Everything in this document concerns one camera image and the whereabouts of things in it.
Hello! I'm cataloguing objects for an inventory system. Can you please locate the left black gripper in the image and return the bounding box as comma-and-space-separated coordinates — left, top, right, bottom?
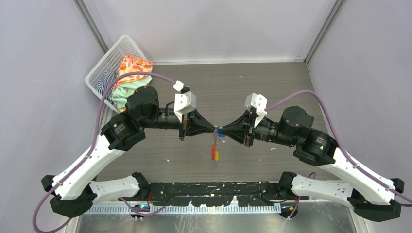
140, 107, 215, 140

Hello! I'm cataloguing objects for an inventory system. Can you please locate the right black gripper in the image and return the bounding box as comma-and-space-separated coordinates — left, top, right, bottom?
219, 107, 297, 146

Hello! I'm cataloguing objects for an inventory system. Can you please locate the blue tagged key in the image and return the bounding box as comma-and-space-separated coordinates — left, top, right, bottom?
216, 127, 225, 138

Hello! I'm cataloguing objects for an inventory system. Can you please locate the red handled metal keyring holder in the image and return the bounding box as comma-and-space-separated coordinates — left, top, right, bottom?
211, 126, 221, 161

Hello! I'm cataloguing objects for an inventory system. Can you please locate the yellow tagged key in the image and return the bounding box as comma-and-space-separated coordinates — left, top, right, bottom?
215, 152, 220, 162

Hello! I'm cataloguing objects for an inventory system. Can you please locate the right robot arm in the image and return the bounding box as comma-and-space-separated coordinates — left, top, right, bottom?
220, 106, 405, 222

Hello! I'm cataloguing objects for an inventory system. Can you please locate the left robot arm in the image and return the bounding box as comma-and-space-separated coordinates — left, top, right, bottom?
41, 86, 215, 218

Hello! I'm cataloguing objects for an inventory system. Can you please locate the mint green cloth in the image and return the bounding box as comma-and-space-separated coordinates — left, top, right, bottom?
109, 75, 152, 112

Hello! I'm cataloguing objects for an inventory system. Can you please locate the orange floral cloth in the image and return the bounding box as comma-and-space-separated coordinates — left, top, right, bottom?
117, 55, 153, 76

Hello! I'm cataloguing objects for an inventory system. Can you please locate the blue striped cloth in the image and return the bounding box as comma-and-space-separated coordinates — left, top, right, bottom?
95, 70, 117, 101

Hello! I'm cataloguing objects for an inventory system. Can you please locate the white plastic basket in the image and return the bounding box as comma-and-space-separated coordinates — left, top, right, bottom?
85, 35, 148, 113

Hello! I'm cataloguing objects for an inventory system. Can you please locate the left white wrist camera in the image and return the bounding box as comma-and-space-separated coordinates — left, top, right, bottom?
173, 91, 197, 123

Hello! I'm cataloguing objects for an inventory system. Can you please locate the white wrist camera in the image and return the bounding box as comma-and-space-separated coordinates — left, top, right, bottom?
173, 91, 197, 123
244, 93, 267, 128

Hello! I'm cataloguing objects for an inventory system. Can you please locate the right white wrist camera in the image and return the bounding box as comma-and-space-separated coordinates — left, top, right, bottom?
244, 93, 267, 128

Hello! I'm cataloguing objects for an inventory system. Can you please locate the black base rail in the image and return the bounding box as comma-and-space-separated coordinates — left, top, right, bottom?
125, 181, 296, 207

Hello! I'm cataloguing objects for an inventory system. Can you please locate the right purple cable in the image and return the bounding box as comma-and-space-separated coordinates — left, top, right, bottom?
264, 89, 412, 205

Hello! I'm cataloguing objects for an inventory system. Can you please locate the purple cable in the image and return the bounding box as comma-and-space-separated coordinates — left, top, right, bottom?
32, 72, 184, 233
264, 89, 412, 205

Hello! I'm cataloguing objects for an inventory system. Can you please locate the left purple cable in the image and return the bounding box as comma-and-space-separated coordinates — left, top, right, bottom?
32, 72, 184, 233

